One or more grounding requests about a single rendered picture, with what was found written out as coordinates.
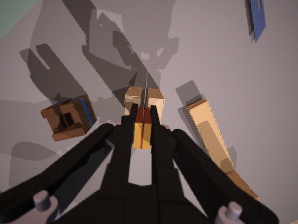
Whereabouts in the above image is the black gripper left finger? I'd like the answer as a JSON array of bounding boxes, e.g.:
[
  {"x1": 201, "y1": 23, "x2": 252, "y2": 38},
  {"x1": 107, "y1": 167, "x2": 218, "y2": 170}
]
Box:
[{"x1": 0, "y1": 103, "x2": 138, "y2": 224}]

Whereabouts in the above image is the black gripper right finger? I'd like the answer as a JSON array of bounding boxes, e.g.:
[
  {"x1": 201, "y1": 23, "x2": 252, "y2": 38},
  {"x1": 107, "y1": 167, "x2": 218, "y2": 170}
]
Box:
[{"x1": 150, "y1": 105, "x2": 279, "y2": 224}]

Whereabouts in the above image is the brown wooden l-shaped frame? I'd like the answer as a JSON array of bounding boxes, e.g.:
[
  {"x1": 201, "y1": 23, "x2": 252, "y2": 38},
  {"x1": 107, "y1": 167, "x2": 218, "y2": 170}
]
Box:
[{"x1": 187, "y1": 99, "x2": 260, "y2": 202}]

